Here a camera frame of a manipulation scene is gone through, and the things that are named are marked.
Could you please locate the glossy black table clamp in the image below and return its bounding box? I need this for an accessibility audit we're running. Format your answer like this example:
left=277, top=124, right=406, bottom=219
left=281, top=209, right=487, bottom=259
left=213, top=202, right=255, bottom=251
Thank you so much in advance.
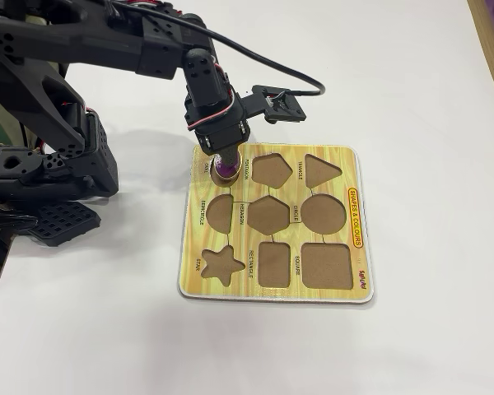
left=0, top=211, right=39, bottom=236

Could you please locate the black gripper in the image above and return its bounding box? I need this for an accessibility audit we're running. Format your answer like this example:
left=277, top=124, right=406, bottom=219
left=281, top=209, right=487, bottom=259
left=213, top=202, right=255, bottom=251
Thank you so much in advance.
left=184, top=87, right=251, bottom=174

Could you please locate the wooden shapes puzzle board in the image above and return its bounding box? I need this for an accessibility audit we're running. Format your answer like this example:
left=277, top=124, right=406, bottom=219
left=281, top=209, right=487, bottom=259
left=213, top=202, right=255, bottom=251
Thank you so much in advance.
left=176, top=142, right=375, bottom=306

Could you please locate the black square wrist camera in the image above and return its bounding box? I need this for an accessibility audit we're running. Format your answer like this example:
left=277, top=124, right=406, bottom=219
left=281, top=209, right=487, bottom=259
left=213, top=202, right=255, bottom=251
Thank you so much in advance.
left=240, top=85, right=306, bottom=125

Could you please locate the red white servo wire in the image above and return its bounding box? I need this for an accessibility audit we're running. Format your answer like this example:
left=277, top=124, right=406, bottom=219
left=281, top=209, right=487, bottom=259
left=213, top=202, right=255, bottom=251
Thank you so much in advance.
left=186, top=63, right=236, bottom=132

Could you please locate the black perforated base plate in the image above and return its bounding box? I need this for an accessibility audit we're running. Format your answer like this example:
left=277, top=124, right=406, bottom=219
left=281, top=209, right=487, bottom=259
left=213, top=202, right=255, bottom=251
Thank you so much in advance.
left=26, top=200, right=103, bottom=249

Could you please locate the purple oval puzzle piece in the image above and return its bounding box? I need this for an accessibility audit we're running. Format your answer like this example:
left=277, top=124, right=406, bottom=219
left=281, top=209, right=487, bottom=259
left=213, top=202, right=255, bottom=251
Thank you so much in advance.
left=210, top=152, right=242, bottom=184

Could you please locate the black camera cable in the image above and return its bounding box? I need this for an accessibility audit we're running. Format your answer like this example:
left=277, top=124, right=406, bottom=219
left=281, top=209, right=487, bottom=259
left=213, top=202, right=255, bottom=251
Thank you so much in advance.
left=105, top=0, right=327, bottom=98

